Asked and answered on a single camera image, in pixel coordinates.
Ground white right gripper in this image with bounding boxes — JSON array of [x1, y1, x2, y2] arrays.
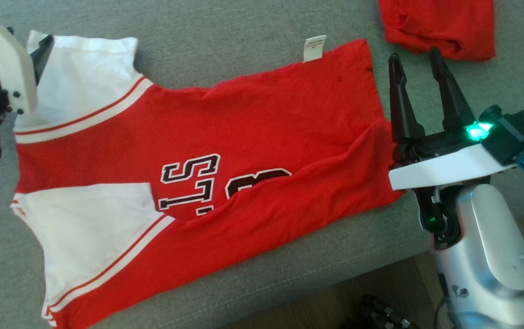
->
[[388, 45, 517, 191]]

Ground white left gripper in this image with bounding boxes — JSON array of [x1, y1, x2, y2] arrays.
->
[[0, 16, 56, 115]]

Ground red white-striped Bulls shorts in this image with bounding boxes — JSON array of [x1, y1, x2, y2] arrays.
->
[[377, 0, 496, 62]]

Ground red white-sleeved Bulls T-shirt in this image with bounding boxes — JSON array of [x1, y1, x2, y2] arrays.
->
[[10, 30, 406, 329]]

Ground grey sofa seat cushion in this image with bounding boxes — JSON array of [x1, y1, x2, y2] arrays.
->
[[0, 0, 524, 329]]

